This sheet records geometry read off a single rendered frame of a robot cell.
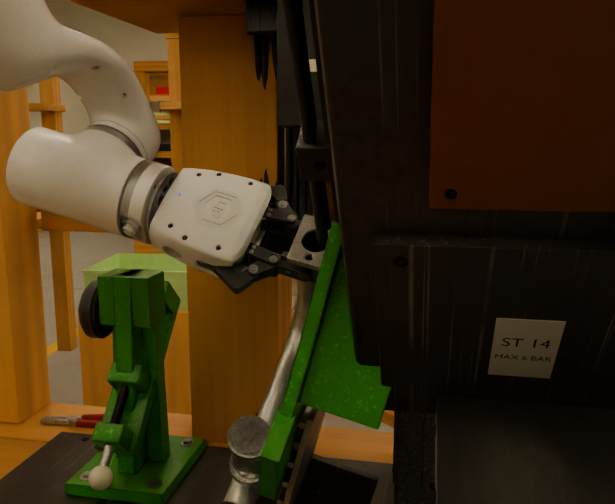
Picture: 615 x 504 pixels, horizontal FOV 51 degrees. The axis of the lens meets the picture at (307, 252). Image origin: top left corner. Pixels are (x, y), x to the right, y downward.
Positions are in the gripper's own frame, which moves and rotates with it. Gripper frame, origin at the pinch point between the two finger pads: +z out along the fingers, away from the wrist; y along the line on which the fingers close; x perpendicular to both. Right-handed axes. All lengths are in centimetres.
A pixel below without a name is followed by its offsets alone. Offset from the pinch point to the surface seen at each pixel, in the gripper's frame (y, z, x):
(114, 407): -15.4, -18.7, 23.7
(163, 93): 602, -412, 670
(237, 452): -20.5, 0.9, 0.4
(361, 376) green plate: -12.5, 8.8, -4.3
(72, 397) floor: 38, -130, 276
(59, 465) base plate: -22.2, -26.2, 36.1
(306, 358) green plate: -13.0, 4.2, -5.5
